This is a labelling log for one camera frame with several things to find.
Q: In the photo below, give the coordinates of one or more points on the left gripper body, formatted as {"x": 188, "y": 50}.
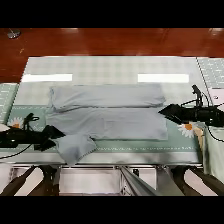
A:
{"x": 31, "y": 136}

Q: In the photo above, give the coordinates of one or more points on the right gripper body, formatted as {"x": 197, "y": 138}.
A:
{"x": 188, "y": 115}

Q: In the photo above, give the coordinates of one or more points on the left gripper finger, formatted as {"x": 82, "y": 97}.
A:
{"x": 47, "y": 145}
{"x": 55, "y": 132}

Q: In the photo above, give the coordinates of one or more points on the pale grey-blue T-shirt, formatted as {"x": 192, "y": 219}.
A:
{"x": 110, "y": 120}

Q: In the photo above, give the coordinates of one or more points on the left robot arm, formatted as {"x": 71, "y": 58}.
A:
{"x": 10, "y": 136}

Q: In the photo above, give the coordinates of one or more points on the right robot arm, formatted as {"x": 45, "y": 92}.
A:
{"x": 215, "y": 115}

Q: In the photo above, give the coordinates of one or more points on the pale green garment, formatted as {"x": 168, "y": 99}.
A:
{"x": 213, "y": 150}

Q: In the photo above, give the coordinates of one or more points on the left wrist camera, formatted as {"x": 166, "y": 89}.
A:
{"x": 30, "y": 120}

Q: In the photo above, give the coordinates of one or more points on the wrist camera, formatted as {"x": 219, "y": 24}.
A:
{"x": 197, "y": 95}
{"x": 30, "y": 120}

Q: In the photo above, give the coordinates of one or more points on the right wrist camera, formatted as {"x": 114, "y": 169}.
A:
{"x": 197, "y": 95}

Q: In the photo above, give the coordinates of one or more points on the silver frame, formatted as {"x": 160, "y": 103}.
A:
{"x": 133, "y": 180}

